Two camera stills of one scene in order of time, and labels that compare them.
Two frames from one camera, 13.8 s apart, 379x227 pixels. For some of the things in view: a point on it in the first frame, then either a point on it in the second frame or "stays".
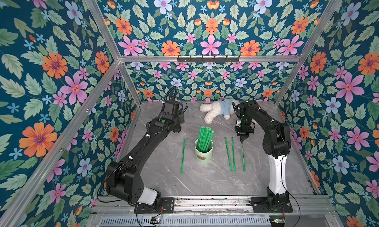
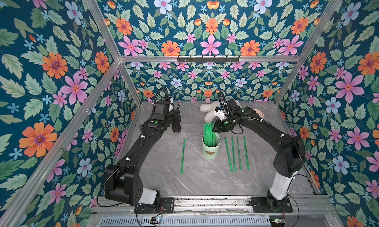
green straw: (225, 140) stays
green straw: (183, 155) stays
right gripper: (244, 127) → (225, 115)
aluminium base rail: (222, 204) stays
